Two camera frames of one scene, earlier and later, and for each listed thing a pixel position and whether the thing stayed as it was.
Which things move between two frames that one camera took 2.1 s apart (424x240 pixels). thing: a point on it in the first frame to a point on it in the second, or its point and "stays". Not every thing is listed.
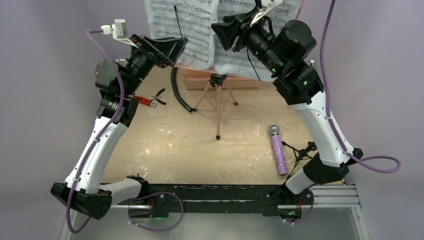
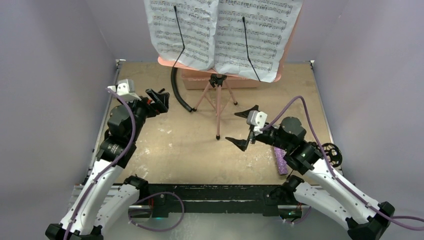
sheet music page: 192,19 stays
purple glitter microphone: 274,130 stays
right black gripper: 241,32 to 250,131
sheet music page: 239,61 stays
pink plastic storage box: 198,79 stays
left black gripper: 161,52 to 161,99
